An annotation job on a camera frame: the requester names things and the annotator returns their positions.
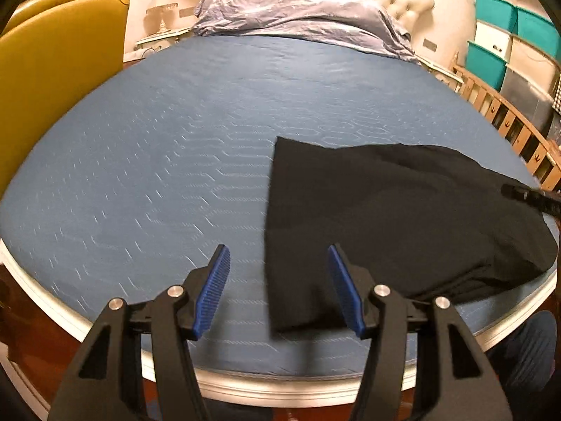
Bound black pants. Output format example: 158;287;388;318
264;139;558;333

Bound white table lamp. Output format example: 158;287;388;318
143;0;179;35

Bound lavender crumpled duvet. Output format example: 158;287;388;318
193;0;418;64

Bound clear storage bin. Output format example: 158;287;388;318
500;37;560;136

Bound yellow leather armchair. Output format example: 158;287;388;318
1;0;129;188

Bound person's leg in jeans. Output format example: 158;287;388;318
486;311;557;403

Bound lower teal storage bin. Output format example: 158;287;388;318
465;41;507;91

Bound teal storage bin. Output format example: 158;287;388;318
516;7;561;60
474;0;518;33
465;41;507;91

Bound wooden crib rail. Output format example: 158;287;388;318
450;55;561;193

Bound white nightstand left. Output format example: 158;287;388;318
124;28;192;64

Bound blue quilted mattress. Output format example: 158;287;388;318
1;36;555;378

